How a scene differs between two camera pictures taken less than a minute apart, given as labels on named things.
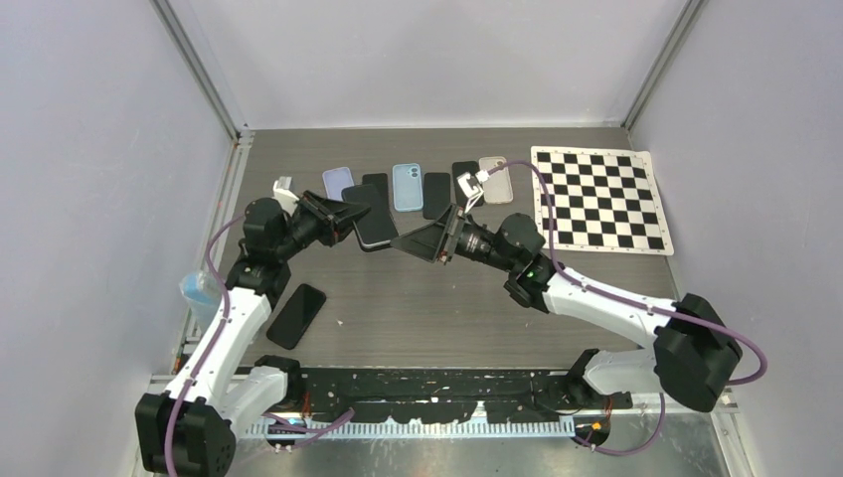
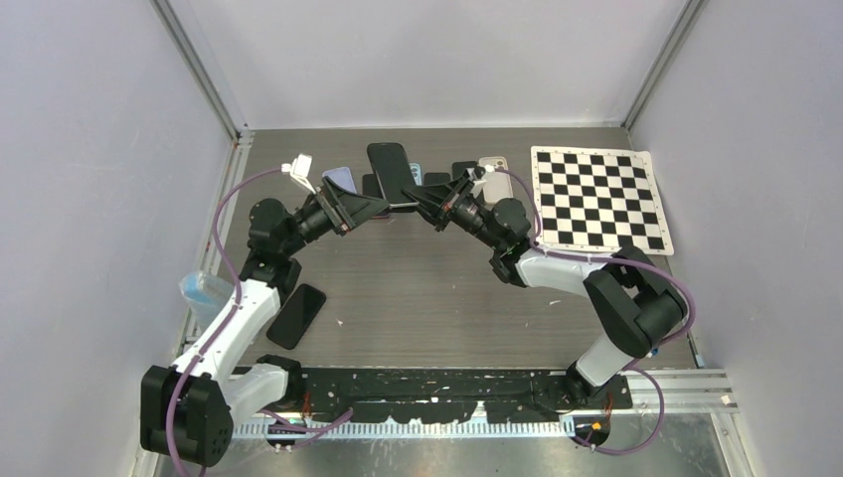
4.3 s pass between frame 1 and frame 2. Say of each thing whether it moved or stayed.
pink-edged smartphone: stayed
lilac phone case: stayed
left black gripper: stayed
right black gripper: moved
